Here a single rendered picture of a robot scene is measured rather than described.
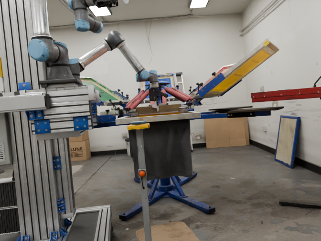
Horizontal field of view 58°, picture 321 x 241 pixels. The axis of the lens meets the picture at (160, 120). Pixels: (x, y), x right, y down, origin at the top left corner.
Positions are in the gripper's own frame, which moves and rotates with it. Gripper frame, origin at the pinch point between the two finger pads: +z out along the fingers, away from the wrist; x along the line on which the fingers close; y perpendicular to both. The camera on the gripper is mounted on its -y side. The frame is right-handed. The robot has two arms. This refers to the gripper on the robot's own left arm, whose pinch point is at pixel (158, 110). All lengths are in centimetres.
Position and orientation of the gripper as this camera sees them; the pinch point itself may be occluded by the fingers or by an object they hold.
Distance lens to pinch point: 256.7
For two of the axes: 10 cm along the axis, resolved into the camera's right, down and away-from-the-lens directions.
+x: -0.1, 0.5, -10.0
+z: 0.8, 10.0, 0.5
